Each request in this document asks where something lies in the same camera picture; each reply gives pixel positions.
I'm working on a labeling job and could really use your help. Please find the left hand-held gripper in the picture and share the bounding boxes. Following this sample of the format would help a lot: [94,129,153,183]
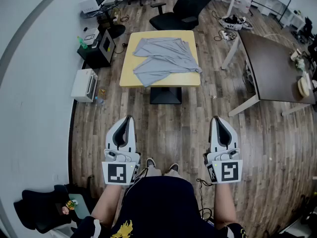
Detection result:
[102,115,142,185]

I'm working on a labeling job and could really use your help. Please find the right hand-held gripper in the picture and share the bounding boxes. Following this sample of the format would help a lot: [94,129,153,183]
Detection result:
[203,115,243,185]

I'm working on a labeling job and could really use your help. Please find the grey shorts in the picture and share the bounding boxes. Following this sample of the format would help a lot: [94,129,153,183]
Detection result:
[133,37,203,88]

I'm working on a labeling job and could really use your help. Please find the person's left forearm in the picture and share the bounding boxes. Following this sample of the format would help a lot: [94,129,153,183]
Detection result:
[91,183,124,229]

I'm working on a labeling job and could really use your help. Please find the person's right forearm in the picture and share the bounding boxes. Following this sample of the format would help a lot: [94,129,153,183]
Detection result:
[213,182,238,230]

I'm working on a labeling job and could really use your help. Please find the person's beige trousers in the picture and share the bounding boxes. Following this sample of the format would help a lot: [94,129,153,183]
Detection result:
[143,167,183,179]

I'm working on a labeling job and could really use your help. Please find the person's right shoe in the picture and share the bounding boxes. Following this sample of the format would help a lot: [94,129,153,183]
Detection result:
[166,163,179,175]

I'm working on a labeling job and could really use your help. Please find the white toaster oven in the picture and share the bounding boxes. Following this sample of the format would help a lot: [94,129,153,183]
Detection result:
[70,68,99,103]

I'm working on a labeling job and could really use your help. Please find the white rounded device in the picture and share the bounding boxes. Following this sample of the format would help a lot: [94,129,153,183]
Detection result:
[244,59,256,87]

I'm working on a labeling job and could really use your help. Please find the yellow square table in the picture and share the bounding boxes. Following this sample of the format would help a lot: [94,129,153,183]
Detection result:
[119,30,201,88]

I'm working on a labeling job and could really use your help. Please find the person's navy shirt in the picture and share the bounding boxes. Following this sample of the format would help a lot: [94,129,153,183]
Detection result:
[70,176,248,238]

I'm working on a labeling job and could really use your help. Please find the dark grey desk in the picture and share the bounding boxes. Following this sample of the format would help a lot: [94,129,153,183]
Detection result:
[221,30,317,117]

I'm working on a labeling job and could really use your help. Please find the beige stacked rolls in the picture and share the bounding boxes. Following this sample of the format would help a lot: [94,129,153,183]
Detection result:
[297,77,310,98]

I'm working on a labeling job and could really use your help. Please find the green plastic bottle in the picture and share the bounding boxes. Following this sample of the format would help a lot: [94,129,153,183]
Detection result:
[76,35,89,50]

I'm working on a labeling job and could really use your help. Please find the white cardboard box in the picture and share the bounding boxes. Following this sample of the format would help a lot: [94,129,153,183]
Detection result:
[83,27,100,46]

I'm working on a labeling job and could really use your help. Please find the black round table base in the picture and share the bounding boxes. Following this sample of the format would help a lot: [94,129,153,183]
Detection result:
[99,23,126,39]

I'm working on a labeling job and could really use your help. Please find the black armchair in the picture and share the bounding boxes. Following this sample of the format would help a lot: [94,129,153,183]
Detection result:
[13,184,82,234]

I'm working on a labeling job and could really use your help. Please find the white cup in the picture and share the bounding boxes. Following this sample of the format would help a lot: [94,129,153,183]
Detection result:
[289,48,302,61]

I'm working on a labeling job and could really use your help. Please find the white and black bag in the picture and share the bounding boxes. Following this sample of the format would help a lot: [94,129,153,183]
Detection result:
[219,14,254,31]

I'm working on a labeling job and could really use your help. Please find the black marble round table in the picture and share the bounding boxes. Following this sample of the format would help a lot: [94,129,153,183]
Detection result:
[80,0,124,19]

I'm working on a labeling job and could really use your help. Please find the white microwave oven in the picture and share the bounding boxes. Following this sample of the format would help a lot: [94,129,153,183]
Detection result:
[79,0,111,14]

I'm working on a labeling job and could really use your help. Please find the black table pedestal base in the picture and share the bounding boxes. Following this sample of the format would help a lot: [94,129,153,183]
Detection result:
[150,87,183,105]

